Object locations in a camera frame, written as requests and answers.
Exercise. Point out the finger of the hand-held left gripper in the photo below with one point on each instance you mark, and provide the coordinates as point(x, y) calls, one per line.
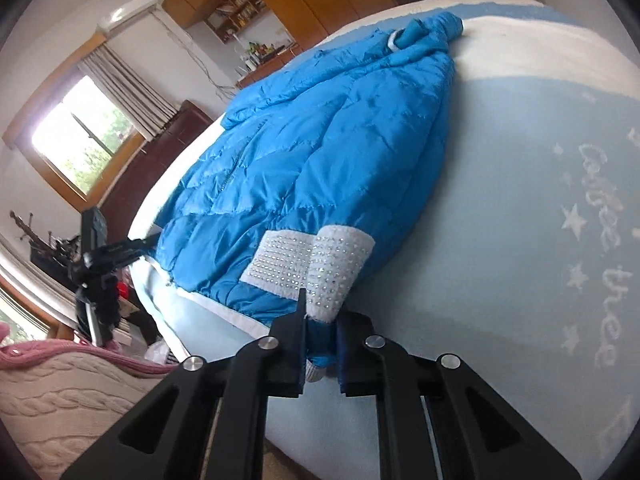
point(130, 250)

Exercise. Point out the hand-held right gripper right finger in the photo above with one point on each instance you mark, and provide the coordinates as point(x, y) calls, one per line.
point(345, 360)

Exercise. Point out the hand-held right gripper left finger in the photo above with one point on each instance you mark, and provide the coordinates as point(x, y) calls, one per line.
point(299, 360)

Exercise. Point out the blue puffer jacket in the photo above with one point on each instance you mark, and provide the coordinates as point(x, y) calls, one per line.
point(320, 140)

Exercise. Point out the pink knitted cloth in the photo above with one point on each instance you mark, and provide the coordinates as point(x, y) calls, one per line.
point(60, 355)

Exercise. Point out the dark model ship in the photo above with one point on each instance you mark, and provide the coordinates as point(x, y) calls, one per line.
point(47, 252)

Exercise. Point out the white plastic bag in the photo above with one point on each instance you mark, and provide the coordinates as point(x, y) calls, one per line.
point(159, 352)

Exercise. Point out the dark brown wooden headboard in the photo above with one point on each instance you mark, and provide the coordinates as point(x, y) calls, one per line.
point(155, 165)

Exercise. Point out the wooden framed window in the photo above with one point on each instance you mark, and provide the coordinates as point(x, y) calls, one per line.
point(80, 135)

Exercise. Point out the grey striped curtain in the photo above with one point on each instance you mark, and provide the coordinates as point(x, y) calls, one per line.
point(132, 92)

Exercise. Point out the light blue printed blanket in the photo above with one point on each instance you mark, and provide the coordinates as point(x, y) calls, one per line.
point(500, 220)

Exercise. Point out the white air conditioner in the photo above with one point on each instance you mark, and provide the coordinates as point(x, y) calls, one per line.
point(127, 12)

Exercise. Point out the wall shelf with bottles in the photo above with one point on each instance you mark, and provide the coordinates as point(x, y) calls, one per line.
point(250, 25)

